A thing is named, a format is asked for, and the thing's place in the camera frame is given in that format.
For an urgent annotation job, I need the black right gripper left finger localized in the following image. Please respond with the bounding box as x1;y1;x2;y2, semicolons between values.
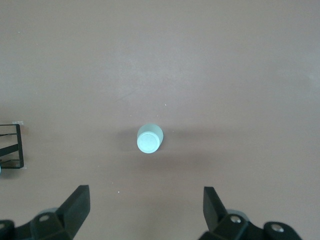
29;184;91;240

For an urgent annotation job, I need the pale green cup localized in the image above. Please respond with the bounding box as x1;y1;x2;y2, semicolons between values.
136;122;166;155

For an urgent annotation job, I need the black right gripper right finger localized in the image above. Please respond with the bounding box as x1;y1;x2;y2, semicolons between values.
199;186;251;240

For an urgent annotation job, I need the black wire cup rack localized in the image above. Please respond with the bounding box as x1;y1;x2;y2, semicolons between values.
0;122;26;171

